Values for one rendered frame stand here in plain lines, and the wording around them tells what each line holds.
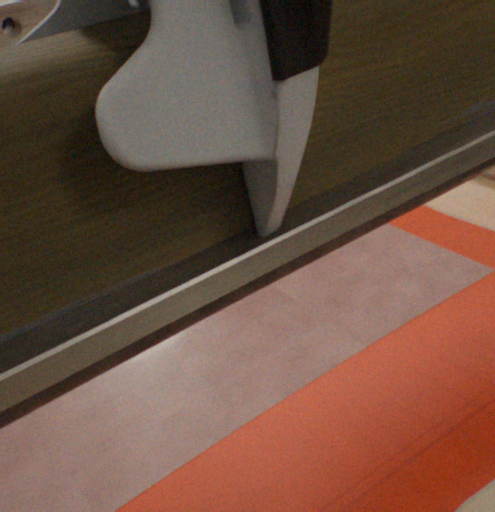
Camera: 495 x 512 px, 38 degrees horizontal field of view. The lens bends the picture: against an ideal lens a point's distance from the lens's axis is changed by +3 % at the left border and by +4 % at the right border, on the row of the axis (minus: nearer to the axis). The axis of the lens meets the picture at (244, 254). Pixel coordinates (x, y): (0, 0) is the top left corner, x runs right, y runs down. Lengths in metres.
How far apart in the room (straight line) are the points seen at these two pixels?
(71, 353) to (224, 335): 0.20
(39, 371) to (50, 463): 0.16
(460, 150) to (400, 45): 0.04
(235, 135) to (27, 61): 0.05
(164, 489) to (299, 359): 0.09
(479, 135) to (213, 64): 0.12
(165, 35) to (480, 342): 0.25
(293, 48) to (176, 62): 0.03
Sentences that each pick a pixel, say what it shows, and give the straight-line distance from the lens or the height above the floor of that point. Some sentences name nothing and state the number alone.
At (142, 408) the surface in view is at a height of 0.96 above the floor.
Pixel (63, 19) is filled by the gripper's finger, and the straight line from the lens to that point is 0.23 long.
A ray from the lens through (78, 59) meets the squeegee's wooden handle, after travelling 0.19.
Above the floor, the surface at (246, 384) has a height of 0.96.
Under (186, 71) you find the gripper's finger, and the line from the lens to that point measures 0.18.
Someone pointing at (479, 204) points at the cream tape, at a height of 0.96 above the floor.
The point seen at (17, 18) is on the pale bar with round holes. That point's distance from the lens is 0.91.
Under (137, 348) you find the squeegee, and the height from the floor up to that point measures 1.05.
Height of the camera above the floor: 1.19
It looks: 31 degrees down
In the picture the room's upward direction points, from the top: 10 degrees counter-clockwise
